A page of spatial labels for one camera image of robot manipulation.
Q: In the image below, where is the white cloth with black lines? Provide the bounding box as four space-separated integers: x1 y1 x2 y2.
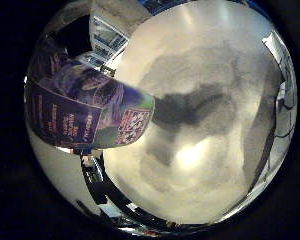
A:
262 29 298 189

